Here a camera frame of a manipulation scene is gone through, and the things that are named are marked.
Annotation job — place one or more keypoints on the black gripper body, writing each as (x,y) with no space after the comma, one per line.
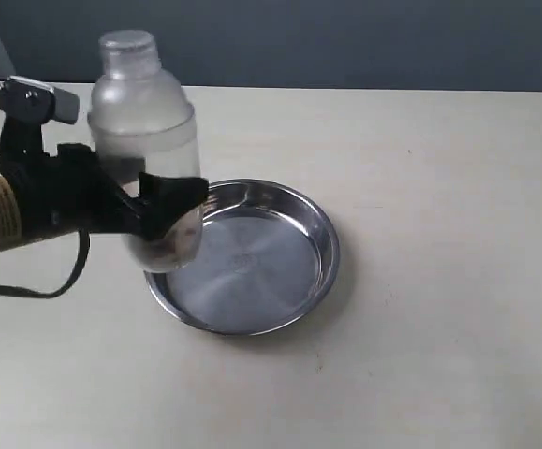
(71,192)

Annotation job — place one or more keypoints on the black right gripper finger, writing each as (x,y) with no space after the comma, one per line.
(162,202)

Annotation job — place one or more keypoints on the clear plastic shaker bottle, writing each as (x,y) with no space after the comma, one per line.
(141,120)

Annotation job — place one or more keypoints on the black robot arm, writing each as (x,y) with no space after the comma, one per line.
(10,217)

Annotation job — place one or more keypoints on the round steel tray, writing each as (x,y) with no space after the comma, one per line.
(268,256)

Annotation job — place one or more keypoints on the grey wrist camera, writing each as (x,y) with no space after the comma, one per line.
(36,102)

